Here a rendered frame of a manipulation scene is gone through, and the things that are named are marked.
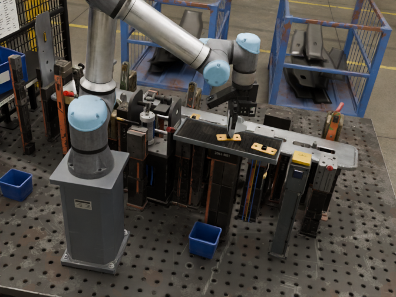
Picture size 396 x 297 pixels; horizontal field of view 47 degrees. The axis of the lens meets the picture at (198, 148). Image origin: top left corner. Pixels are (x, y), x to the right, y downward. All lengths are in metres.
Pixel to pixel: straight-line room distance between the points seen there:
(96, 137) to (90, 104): 0.10
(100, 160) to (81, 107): 0.18
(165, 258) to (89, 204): 0.41
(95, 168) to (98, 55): 0.35
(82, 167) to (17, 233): 0.55
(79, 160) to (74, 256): 0.42
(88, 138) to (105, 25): 0.34
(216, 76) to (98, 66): 0.39
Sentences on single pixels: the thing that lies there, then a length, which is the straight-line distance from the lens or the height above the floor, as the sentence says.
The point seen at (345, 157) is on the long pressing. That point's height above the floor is 1.00.
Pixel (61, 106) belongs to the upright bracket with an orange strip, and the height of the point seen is 1.01.
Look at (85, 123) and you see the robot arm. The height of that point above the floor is 1.30.
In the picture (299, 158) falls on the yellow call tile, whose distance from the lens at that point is 1.58.
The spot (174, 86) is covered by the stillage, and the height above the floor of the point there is 0.19.
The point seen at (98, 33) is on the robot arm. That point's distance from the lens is 1.44.
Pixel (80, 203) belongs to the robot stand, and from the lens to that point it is 1.56.
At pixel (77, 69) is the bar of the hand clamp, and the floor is 1.21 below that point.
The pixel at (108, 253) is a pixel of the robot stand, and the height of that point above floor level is 0.78.
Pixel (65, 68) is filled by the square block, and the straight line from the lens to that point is 2.35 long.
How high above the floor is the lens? 2.03
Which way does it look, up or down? 34 degrees down
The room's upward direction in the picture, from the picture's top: 5 degrees clockwise
